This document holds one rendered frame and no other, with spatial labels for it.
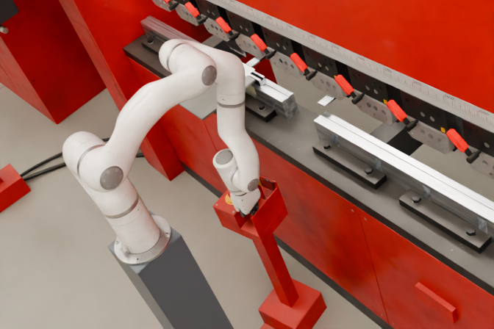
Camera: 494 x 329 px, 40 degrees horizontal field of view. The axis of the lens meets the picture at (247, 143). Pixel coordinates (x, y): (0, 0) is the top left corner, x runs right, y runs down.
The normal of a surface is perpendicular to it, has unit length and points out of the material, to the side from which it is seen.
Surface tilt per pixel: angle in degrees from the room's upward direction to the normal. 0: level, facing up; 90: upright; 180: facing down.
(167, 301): 90
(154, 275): 90
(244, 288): 0
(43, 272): 0
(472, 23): 90
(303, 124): 0
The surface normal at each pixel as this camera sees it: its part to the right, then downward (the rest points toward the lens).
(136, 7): 0.60, 0.41
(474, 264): -0.28, -0.70
